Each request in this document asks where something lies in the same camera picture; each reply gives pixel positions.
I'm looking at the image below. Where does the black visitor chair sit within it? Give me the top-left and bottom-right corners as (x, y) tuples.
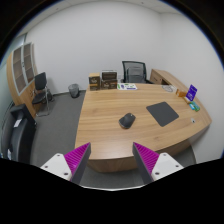
(31, 71), (54, 118)

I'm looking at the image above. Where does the coiled white cable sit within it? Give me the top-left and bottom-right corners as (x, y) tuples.
(161, 84), (175, 93)

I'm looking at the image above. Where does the orange small box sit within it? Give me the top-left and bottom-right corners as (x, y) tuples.
(176, 89), (187, 97)

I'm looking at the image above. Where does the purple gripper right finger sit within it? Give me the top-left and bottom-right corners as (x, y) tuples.
(132, 141), (184, 185)

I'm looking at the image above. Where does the white green leaflet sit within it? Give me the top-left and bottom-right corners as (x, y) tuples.
(117, 83), (138, 90)

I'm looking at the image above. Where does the black mesh office chair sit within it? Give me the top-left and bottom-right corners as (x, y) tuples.
(121, 61), (151, 84)

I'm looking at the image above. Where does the dark box upper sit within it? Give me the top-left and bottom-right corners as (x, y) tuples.
(102, 71), (117, 80)

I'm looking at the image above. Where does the grey mesh waste bin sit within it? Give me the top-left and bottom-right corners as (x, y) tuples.
(68, 84), (80, 98)

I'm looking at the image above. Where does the wooden glass-door cabinet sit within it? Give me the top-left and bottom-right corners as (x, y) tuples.
(6, 43), (39, 117)

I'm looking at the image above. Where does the green card pack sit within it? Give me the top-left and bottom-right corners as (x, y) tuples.
(189, 102), (200, 112)

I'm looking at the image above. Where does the brown box lower right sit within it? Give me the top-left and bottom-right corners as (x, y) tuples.
(101, 80), (117, 89)

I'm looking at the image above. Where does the wooden office desk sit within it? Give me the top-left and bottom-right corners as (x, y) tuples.
(75, 84), (212, 173)

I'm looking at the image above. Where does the brown cardboard box left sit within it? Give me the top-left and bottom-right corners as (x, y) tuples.
(89, 73), (100, 90)

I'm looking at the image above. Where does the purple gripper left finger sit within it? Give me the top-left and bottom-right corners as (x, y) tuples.
(40, 142), (92, 185)

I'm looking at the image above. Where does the dark grey computer mouse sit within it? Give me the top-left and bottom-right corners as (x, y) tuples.
(119, 113), (136, 129)

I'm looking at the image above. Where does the wooden side credenza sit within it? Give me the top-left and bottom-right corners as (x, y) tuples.
(150, 69), (182, 87)

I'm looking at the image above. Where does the dark grey mouse pad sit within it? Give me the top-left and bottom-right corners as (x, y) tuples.
(146, 102), (179, 127)

